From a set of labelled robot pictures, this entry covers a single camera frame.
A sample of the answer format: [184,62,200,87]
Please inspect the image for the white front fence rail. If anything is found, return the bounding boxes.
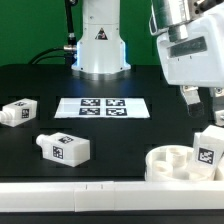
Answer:
[0,181,224,212]

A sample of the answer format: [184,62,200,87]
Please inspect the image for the black floor cables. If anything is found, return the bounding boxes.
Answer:
[28,46,73,65]

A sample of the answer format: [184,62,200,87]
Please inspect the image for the white right fence rail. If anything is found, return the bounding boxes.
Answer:
[193,132,201,149]

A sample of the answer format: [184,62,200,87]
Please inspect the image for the white fence rail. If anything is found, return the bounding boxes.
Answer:
[0,181,224,212]
[193,132,201,149]

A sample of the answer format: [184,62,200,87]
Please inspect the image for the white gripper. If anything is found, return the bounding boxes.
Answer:
[157,8,224,126]

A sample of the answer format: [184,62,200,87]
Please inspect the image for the white paper marker sheet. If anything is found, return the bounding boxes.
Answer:
[55,98,150,119]

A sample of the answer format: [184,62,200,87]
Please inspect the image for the black cable pole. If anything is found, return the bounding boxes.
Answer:
[64,0,78,65]

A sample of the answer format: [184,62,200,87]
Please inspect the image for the white round stool seat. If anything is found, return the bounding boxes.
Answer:
[145,145,224,182]

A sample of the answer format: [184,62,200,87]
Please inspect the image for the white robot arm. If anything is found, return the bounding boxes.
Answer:
[72,0,224,126]

